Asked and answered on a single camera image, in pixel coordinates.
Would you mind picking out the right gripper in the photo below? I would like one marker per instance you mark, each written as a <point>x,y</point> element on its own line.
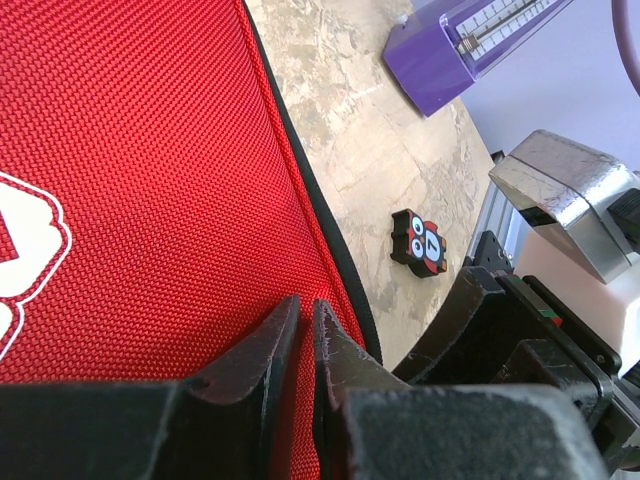
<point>495,329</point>

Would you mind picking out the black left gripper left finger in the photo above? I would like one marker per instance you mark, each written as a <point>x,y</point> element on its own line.
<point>234,419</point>

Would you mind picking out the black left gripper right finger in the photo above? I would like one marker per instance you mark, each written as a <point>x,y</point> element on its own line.
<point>368,424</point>

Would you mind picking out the red medicine kit case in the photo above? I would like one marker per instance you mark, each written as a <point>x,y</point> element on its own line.
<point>156,132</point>

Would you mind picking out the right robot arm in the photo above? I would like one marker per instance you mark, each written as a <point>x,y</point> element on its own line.
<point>610,309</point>

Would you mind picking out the brown owl toy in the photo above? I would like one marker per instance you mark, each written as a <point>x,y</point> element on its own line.
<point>417,244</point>

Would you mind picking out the purple box device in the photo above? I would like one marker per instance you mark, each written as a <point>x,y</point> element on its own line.
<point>445,47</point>

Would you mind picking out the aluminium front rail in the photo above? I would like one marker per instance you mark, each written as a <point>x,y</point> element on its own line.
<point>498,215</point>

